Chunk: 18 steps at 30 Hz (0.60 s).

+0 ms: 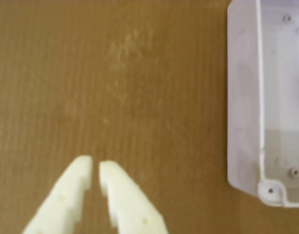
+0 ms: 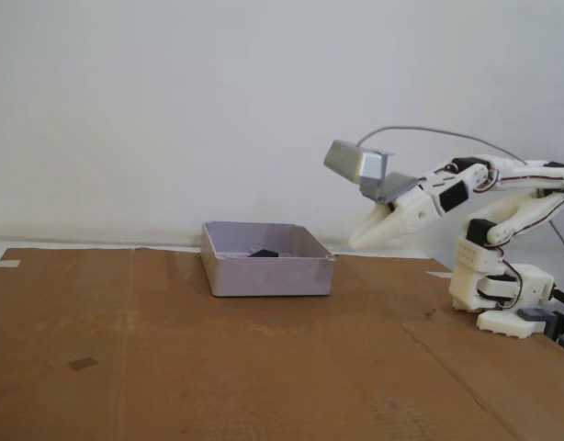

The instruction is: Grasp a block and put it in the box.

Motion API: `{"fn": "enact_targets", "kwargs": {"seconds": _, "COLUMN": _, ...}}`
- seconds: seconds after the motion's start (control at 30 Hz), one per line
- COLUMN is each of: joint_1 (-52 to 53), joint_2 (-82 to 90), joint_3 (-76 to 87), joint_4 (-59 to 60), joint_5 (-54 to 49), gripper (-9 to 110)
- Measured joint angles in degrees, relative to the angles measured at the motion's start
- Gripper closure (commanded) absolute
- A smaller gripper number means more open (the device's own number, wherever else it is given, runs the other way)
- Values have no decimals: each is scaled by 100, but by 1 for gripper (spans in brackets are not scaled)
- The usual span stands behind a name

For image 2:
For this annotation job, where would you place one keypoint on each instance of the white tape piece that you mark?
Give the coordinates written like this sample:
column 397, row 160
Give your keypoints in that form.
column 8, row 264

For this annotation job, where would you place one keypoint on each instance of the grey open plastic box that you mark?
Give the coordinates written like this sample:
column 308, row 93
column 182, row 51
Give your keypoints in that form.
column 263, row 280

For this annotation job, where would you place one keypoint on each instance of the brown cardboard sheet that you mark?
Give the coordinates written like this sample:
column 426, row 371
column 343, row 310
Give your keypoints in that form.
column 172, row 367

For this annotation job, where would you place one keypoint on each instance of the silver webcam with clip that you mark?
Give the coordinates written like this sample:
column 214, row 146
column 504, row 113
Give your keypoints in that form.
column 346, row 161

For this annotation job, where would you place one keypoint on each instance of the grey and black table clamp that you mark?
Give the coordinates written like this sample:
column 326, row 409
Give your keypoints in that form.
column 532, row 315

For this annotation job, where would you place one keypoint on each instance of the cream 3D-printed robot arm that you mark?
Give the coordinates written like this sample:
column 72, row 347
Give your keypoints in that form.
column 475, row 275

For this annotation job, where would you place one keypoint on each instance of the cream gripper black servo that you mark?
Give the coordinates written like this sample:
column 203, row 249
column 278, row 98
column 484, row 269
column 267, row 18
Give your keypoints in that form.
column 408, row 212

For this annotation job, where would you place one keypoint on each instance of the black rectangular block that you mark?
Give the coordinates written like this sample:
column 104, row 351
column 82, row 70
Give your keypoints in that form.
column 263, row 253

